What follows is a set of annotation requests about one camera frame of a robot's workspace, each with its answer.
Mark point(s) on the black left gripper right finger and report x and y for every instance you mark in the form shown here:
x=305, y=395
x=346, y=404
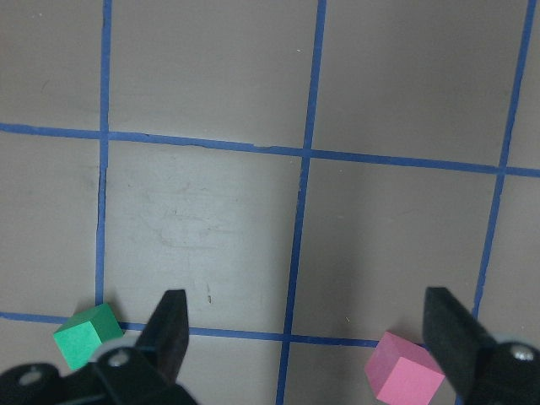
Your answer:
x=457, y=341

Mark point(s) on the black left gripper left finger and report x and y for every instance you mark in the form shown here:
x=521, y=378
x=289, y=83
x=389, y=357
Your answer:
x=165, y=338

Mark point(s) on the pink cube near centre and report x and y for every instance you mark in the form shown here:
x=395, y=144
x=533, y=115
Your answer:
x=402, y=372

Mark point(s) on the green cube near base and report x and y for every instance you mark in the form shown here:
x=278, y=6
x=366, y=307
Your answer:
x=84, y=332

